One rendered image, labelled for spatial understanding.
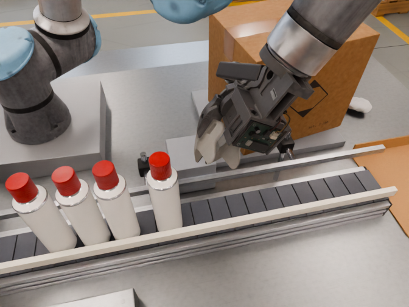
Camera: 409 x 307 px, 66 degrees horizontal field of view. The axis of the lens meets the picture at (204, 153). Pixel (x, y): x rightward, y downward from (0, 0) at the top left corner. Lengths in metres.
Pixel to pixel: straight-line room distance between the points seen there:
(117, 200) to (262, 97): 0.27
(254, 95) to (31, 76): 0.51
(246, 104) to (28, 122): 0.57
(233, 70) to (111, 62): 0.79
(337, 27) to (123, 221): 0.43
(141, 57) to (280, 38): 0.88
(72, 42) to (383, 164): 0.80
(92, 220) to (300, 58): 0.41
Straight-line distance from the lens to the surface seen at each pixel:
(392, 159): 0.94
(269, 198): 0.70
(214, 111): 0.44
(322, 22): 0.37
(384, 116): 1.07
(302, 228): 0.71
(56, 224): 0.59
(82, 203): 0.53
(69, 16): 0.78
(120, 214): 0.55
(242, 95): 0.41
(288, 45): 0.38
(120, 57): 1.23
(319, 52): 0.38
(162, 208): 0.55
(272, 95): 0.39
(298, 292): 0.67
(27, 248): 0.71
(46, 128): 0.84
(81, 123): 0.88
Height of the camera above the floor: 1.45
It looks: 48 degrees down
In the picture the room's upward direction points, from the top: straight up
